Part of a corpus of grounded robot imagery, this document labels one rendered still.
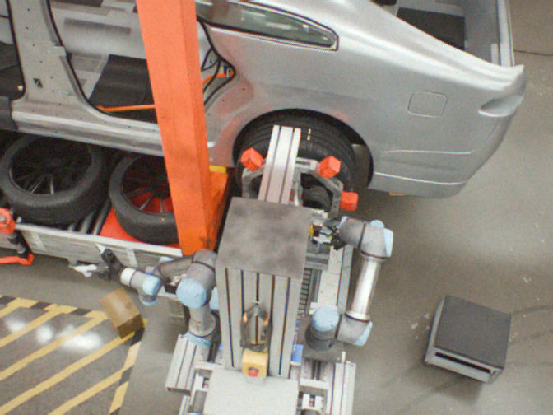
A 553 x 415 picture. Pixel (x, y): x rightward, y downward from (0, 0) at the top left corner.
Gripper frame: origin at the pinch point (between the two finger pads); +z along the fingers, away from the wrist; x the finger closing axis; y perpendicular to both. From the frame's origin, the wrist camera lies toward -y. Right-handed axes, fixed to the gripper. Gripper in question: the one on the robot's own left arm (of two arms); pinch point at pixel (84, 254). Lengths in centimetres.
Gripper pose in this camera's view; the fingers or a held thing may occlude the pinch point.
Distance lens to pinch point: 275.2
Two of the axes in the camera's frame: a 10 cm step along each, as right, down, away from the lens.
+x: 3.9, -6.6, 6.5
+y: -0.9, 6.7, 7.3
